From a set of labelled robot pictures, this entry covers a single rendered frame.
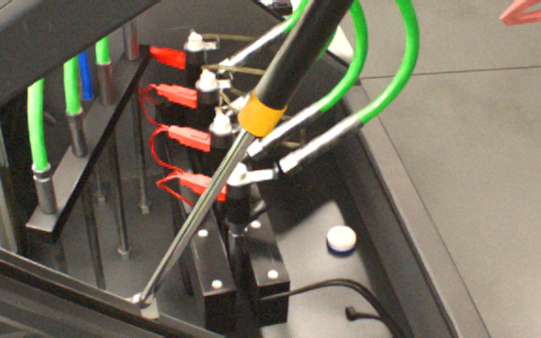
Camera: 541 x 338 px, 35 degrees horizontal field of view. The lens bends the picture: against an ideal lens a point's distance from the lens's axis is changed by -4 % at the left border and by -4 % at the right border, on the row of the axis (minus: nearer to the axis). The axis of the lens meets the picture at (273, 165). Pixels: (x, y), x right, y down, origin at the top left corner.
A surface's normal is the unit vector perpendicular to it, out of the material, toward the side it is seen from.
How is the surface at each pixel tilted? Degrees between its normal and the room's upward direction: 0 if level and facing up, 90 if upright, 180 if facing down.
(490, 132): 0
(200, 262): 0
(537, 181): 0
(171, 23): 90
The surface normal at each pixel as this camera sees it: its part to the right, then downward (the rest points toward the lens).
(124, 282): 0.04, -0.73
